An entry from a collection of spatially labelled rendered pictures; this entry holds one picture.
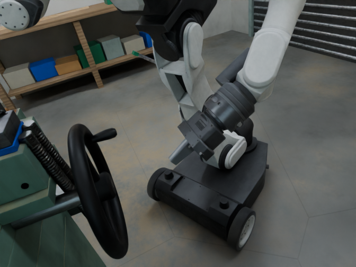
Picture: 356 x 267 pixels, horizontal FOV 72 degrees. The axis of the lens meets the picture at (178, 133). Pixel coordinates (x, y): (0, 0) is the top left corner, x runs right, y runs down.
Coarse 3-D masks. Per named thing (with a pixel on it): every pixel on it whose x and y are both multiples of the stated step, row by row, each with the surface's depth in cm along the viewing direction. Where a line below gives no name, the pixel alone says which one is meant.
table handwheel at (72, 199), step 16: (80, 128) 47; (80, 144) 42; (96, 144) 60; (80, 160) 40; (96, 160) 62; (80, 176) 38; (96, 176) 49; (80, 192) 38; (96, 192) 39; (112, 192) 50; (48, 208) 48; (64, 208) 49; (96, 208) 38; (112, 208) 62; (16, 224) 47; (96, 224) 38; (112, 224) 49; (112, 240) 41; (112, 256) 43
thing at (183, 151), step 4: (184, 144) 53; (188, 144) 53; (180, 148) 54; (184, 148) 53; (188, 148) 54; (192, 148) 53; (176, 152) 54; (180, 152) 53; (184, 152) 54; (188, 152) 54; (172, 156) 54; (176, 156) 54; (180, 156) 54; (184, 156) 55; (172, 160) 54; (176, 160) 54; (180, 160) 55; (176, 164) 55
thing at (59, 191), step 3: (57, 186) 83; (57, 189) 82; (60, 189) 82; (57, 192) 81; (60, 192) 80; (63, 192) 80; (75, 207) 80; (69, 210) 80; (72, 210) 81; (75, 210) 81; (78, 210) 82; (69, 213) 81; (72, 213) 81; (75, 213) 82
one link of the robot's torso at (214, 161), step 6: (180, 114) 112; (186, 120) 116; (222, 144) 123; (228, 144) 128; (216, 150) 120; (222, 150) 124; (228, 150) 125; (216, 156) 122; (222, 156) 124; (204, 162) 134; (210, 162) 129; (216, 162) 125; (222, 162) 125; (222, 168) 128
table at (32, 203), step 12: (36, 192) 46; (48, 192) 45; (12, 204) 44; (24, 204) 44; (36, 204) 44; (48, 204) 45; (0, 216) 43; (12, 216) 44; (24, 216) 45; (0, 228) 44
